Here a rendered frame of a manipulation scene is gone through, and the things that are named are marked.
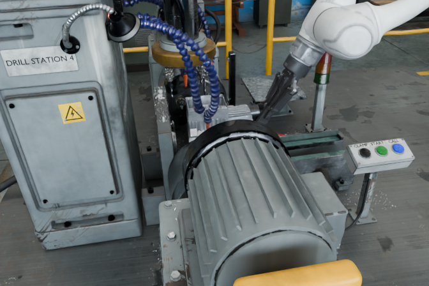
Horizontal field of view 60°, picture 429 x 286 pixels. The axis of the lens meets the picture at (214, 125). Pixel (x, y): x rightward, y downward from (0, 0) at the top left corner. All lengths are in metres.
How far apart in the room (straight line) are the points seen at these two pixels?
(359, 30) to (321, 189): 0.42
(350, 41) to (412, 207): 0.70
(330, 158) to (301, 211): 0.84
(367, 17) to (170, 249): 0.64
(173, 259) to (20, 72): 0.53
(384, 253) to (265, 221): 0.80
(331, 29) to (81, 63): 0.56
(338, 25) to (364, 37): 0.06
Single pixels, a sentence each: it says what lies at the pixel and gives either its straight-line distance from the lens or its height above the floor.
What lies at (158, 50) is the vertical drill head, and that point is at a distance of 1.03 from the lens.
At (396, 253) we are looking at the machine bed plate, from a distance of 1.23.
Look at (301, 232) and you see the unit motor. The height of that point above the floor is 1.34.
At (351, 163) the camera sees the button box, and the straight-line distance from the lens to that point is 1.10.
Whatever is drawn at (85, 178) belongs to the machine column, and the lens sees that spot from 1.05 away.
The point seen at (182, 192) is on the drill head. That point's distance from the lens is 0.84.
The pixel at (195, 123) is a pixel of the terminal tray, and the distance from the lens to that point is 1.11.
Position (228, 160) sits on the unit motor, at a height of 1.35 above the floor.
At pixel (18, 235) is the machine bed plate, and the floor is 0.80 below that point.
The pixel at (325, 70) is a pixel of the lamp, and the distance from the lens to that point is 1.55.
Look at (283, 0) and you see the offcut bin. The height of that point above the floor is 0.42.
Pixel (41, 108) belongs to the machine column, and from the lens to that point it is 0.95.
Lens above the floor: 1.67
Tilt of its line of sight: 31 degrees down
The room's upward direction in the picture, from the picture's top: 2 degrees counter-clockwise
